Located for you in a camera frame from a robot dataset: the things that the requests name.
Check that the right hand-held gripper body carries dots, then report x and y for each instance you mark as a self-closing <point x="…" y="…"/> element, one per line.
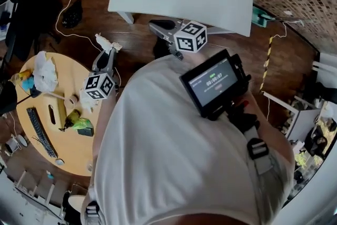
<point x="190" y="37"/>

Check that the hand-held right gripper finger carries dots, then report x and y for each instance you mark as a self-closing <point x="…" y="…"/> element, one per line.
<point x="164" y="24"/>
<point x="158" y="31"/>

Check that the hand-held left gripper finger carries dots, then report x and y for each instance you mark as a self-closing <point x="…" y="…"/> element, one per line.
<point x="98" y="60"/>
<point x="112" y="59"/>

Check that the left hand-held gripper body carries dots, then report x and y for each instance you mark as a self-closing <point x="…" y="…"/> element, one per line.
<point x="98" y="87"/>

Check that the white tissue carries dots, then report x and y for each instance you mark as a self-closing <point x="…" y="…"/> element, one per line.
<point x="105" y="43"/>

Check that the person's left forearm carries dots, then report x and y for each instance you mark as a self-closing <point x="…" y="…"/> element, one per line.
<point x="105" y="118"/>

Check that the brown tape roll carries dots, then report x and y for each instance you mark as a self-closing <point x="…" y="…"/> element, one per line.
<point x="70" y="102"/>

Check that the dark olive bottle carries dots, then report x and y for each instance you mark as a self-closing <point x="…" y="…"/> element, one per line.
<point x="71" y="116"/>

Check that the green plastic bag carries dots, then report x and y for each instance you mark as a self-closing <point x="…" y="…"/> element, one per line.
<point x="83" y="123"/>

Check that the black sponge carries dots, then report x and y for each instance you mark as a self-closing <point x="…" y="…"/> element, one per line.
<point x="86" y="132"/>

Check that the wooden slotted box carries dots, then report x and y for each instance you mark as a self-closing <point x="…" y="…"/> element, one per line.
<point x="54" y="113"/>

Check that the black garbage bag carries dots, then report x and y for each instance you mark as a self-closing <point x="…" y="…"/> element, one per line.
<point x="72" y="14"/>

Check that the black chest monitor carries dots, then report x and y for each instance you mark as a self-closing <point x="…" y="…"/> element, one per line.
<point x="214" y="84"/>

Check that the crumpled white plastic bag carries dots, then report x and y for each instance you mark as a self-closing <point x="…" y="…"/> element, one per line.
<point x="46" y="73"/>

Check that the round wooden table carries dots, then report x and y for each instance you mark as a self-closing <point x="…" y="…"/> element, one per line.
<point x="71" y="145"/>

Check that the blue cloth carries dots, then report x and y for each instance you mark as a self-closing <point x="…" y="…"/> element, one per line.
<point x="27" y="84"/>

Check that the teal container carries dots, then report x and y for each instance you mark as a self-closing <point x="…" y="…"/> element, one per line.
<point x="259" y="17"/>

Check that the black keyboard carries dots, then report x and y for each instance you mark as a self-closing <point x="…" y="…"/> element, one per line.
<point x="42" y="131"/>

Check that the yellow bottle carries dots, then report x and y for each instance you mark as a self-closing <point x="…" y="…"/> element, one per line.
<point x="21" y="76"/>

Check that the yellow black hazard tape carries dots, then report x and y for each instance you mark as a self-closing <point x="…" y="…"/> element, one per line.
<point x="266" y="66"/>

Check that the white computer mouse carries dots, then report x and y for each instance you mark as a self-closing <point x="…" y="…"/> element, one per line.
<point x="59" y="162"/>

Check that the black office chair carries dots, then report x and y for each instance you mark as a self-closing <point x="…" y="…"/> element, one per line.
<point x="23" y="15"/>

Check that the white cup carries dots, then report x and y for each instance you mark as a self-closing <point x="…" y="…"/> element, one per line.
<point x="11" y="144"/>

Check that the wooden stool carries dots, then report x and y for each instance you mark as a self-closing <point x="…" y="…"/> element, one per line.
<point x="75" y="201"/>

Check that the white partition desk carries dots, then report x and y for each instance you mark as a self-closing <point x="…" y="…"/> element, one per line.
<point x="302" y="113"/>

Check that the white wall socket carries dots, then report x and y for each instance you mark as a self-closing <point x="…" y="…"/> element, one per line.
<point x="288" y="12"/>

